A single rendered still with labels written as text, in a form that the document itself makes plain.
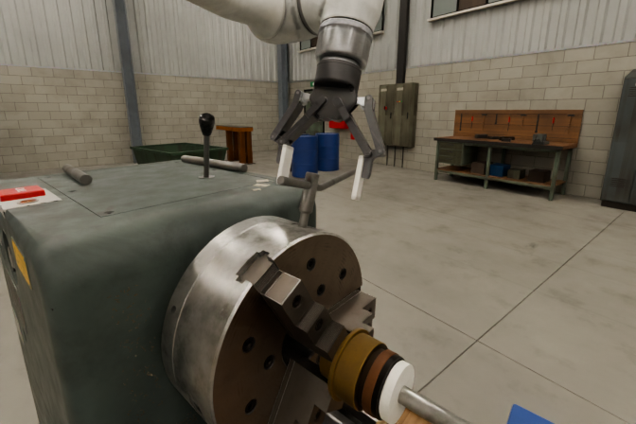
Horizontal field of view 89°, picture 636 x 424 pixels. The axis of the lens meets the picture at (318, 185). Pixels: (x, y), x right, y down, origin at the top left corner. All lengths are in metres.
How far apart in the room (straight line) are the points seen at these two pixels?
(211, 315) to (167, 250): 0.13
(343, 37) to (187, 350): 0.48
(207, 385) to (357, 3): 0.55
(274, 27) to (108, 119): 9.87
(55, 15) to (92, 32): 0.74
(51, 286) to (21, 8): 10.27
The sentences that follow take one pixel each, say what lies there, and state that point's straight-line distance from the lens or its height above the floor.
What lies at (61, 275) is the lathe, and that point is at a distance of 0.49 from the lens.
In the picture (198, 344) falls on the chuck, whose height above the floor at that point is 1.14.
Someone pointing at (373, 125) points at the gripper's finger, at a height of 1.39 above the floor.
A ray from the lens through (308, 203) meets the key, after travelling 0.50.
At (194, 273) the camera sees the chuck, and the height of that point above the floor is 1.19.
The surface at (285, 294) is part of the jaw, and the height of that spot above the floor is 1.20.
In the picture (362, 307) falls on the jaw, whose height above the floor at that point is 1.10.
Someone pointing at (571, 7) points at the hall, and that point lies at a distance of 7.32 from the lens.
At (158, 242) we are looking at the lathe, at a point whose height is 1.23.
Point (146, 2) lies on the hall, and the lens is 11.03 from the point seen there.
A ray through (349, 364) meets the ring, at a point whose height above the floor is 1.11.
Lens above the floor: 1.41
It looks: 13 degrees down
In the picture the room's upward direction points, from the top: straight up
